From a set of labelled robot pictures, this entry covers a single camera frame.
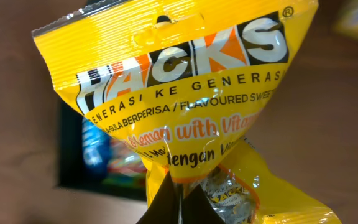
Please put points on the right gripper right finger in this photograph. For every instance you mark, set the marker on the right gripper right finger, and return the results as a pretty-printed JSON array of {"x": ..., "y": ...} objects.
[{"x": 196, "y": 209}]

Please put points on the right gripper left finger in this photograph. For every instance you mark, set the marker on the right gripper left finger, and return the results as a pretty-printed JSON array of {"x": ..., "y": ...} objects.
[{"x": 165, "y": 207}]

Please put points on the green Haribo gummy bag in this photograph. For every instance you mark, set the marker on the green Haribo gummy bag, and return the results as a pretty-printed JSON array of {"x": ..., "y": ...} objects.
[{"x": 125, "y": 168}]

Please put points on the blue Oreo cookie pack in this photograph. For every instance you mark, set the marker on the blue Oreo cookie pack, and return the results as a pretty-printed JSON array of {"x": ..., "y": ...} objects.
[{"x": 95, "y": 150}]

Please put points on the black gift box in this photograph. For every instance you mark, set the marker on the black gift box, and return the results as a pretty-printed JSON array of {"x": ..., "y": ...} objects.
[{"x": 72, "y": 172}]

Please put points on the yellow Hacks candy bag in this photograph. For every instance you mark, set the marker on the yellow Hacks candy bag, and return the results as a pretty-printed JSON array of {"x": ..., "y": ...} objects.
[{"x": 180, "y": 83}]

